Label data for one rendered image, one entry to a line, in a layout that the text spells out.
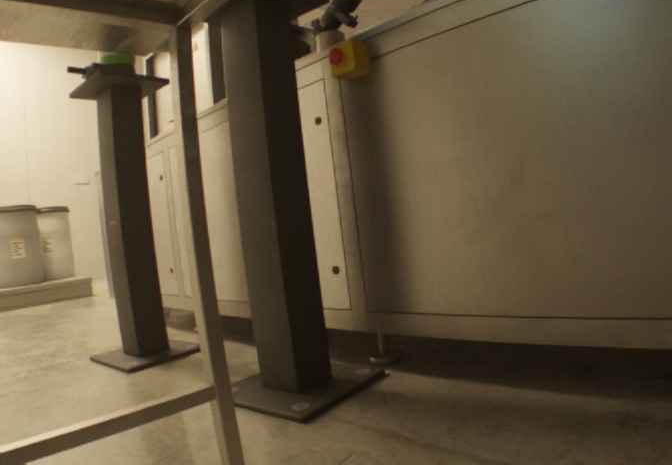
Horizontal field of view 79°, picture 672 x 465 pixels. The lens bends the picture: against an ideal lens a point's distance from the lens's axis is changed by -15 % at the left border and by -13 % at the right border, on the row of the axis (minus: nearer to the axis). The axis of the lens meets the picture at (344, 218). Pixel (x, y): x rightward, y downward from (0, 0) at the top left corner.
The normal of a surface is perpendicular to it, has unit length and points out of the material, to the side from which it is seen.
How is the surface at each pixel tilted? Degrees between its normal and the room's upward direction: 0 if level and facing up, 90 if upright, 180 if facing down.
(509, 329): 90
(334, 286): 90
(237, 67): 90
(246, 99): 90
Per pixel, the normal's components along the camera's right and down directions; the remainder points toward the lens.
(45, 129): 0.72, -0.09
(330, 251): -0.68, 0.08
